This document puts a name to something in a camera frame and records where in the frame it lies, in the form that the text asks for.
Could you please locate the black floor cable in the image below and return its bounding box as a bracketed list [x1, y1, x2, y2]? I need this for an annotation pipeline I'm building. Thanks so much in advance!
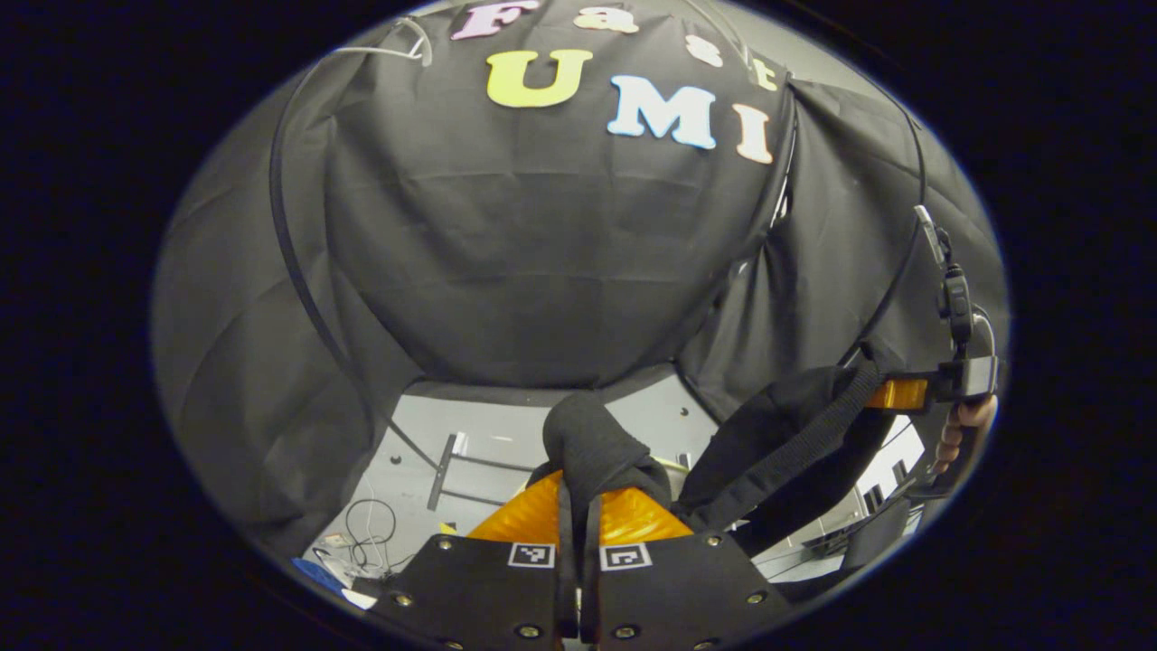
[343, 497, 400, 576]

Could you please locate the blue object on floor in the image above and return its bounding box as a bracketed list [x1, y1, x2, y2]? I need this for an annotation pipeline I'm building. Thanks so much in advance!
[291, 557, 350, 594]

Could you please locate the black metal clothes rack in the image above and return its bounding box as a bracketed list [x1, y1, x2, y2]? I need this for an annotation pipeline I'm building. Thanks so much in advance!
[268, 16, 929, 513]

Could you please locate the empty white hanger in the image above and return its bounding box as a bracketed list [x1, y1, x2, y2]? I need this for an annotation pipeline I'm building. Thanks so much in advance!
[333, 16, 434, 68]

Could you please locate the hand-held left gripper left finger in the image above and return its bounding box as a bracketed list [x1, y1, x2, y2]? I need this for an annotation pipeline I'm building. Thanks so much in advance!
[371, 469, 580, 651]

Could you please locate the black jacket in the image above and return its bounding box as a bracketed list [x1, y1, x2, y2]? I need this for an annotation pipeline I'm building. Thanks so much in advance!
[529, 356, 898, 554]

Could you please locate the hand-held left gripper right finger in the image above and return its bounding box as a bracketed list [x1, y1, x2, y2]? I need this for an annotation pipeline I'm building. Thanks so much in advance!
[582, 486, 795, 650]

